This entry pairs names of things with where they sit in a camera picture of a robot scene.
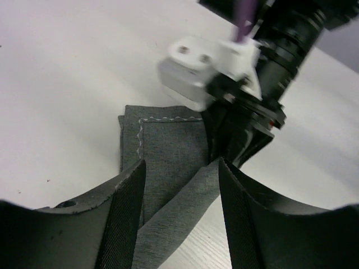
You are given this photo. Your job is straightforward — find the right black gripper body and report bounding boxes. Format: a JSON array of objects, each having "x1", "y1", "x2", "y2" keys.
[{"x1": 207, "y1": 74, "x2": 286, "y2": 136}]

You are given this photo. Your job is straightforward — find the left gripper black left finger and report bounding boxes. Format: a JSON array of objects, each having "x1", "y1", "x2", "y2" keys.
[{"x1": 1, "y1": 160, "x2": 146, "y2": 268}]

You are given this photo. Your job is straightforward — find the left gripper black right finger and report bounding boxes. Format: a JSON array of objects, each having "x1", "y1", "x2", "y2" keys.
[{"x1": 219, "y1": 159, "x2": 358, "y2": 268}]

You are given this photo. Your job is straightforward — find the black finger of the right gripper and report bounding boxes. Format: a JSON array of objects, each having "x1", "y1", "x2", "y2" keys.
[
  {"x1": 227, "y1": 123, "x2": 274, "y2": 168},
  {"x1": 201, "y1": 108, "x2": 233, "y2": 162}
]

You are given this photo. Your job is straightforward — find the grey cloth napkin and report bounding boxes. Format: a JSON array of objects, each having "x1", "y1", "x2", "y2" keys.
[{"x1": 118, "y1": 105, "x2": 219, "y2": 268}]

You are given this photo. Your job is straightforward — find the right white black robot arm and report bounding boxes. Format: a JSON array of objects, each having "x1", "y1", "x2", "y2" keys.
[{"x1": 201, "y1": 1, "x2": 358, "y2": 167}]

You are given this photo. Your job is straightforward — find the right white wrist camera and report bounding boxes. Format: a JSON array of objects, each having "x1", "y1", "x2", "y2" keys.
[{"x1": 158, "y1": 36, "x2": 262, "y2": 112}]

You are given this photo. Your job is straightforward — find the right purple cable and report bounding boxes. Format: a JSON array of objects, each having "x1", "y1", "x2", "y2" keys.
[{"x1": 234, "y1": 0, "x2": 259, "y2": 44}]

